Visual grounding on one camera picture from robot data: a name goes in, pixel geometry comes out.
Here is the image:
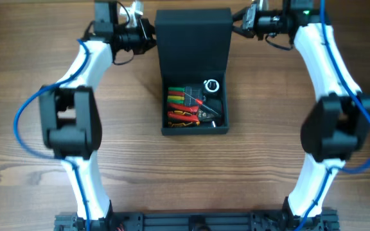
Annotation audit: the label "dark teal hinged box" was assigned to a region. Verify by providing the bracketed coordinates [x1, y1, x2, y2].
[155, 8, 233, 136]

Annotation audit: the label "clear precision screwdriver set case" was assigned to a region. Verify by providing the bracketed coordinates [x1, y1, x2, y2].
[167, 86, 206, 107]

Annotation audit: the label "red handled wire stripper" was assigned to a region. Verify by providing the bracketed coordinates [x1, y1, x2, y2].
[167, 103, 220, 126]

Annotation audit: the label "orange black pliers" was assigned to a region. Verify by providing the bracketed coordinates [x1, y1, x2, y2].
[167, 110, 200, 128]

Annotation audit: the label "black red screwdriver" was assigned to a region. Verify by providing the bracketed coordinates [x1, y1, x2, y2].
[185, 93, 221, 116]

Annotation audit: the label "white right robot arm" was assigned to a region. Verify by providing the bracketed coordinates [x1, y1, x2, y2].
[233, 1, 370, 218]

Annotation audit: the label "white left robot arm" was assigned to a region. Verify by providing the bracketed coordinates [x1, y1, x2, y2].
[38, 19, 156, 221]

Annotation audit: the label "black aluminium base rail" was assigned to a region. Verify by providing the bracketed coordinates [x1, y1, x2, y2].
[53, 209, 340, 231]

